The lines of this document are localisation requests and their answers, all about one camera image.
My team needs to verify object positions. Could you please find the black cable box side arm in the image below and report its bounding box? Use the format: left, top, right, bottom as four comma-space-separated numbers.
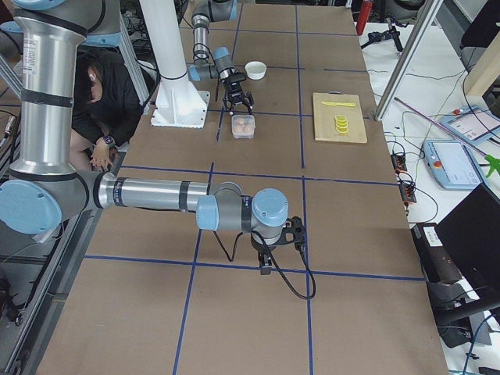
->
212, 231, 317, 301

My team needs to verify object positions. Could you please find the black gripper box side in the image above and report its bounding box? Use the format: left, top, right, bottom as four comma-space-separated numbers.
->
251, 228, 291, 275

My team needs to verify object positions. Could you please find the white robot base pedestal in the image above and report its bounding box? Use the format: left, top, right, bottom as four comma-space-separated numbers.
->
140, 0, 209, 129

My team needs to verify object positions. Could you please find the black wrist camera box side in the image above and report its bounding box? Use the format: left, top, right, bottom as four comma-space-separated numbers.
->
280, 216, 306, 255

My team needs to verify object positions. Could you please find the black cable bowl side arm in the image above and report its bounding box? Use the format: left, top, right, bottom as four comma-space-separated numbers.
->
187, 42, 230, 101

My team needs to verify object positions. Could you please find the black computer case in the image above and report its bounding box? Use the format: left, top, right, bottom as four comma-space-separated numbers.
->
411, 184, 499, 348

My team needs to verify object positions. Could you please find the clear plastic egg box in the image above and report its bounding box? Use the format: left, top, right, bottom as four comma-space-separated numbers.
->
231, 114, 255, 139

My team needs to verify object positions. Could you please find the person in black clothes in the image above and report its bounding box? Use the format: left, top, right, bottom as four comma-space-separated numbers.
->
70, 48, 144, 171

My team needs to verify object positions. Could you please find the yellow plastic knife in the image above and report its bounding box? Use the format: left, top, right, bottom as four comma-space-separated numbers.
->
321, 101, 356, 108

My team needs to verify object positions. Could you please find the teach pendant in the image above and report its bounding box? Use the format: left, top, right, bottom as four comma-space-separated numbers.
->
423, 139, 484, 191
439, 105, 499, 145

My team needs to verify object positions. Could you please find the black gripper bowl side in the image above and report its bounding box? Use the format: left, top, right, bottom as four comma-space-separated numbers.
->
223, 86, 254, 116

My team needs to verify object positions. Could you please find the black power strip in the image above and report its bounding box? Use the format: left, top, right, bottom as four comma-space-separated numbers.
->
391, 152, 416, 206

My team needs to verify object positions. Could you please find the aluminium frame post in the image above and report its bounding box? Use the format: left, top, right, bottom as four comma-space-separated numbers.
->
373, 0, 444, 121

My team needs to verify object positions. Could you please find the white round bowl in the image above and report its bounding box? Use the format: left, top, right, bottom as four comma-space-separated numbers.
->
245, 61, 267, 80

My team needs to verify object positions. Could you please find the grey robot arm box side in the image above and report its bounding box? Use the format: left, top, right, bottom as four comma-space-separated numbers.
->
1, 1, 291, 274

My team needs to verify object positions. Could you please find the teach pendant near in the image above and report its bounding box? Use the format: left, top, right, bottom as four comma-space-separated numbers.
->
423, 139, 484, 191

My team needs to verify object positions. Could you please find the bamboo cutting board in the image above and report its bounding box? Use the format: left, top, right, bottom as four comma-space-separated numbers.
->
312, 92, 367, 144

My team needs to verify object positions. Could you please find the teach pendant far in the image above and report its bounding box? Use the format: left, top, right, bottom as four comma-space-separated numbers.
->
439, 105, 499, 145

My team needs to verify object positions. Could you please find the black wrist camera bowl side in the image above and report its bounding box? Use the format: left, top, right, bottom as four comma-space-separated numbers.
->
220, 69, 247, 86

